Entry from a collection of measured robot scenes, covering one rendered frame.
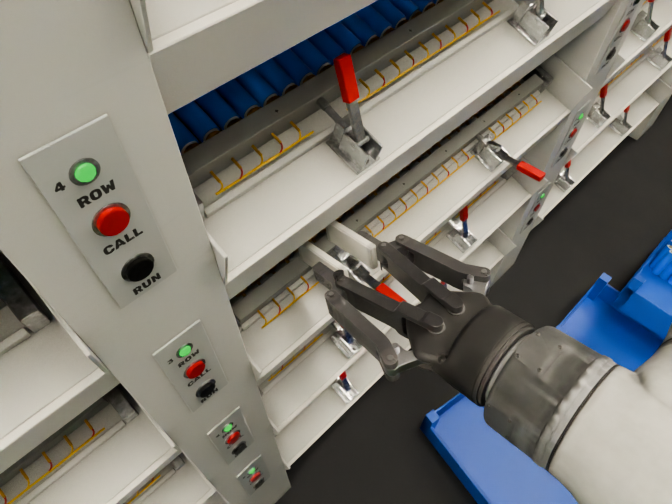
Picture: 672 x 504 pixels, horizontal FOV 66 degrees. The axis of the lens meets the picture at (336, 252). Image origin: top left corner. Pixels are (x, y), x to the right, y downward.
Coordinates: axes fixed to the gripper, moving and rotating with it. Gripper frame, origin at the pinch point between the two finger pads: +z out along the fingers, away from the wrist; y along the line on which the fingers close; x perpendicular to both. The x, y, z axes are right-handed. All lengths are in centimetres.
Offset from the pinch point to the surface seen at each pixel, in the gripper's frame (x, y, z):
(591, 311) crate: 62, -59, -6
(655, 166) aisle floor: 59, -112, 6
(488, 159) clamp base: 6.5, -28.7, 2.4
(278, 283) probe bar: 3.7, 5.0, 4.5
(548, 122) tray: 8.0, -42.6, 2.1
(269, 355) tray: 8.3, 10.1, 1.3
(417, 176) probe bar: 3.6, -17.5, 4.9
